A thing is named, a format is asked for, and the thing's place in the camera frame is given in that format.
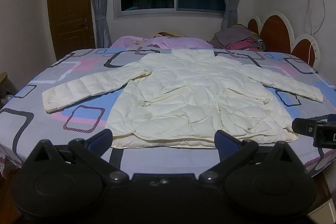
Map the cream white puffer jacket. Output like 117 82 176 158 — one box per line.
42 49 323 149

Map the stack of folded clothes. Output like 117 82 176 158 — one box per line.
208 24 265 52

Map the patterned bed sheet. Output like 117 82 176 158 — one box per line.
1 48 335 175

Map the red white headboard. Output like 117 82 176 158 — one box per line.
247 11 321 69

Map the wooden bedside furniture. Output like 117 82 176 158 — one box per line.
0 72 11 99

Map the pink blanket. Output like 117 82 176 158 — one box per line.
110 36 213 50

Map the yellow printed pillow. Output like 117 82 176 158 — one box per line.
155 32 183 38

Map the brown wooden door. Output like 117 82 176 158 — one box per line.
47 0 96 60

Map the white charger cable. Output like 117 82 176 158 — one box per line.
304 0 327 64

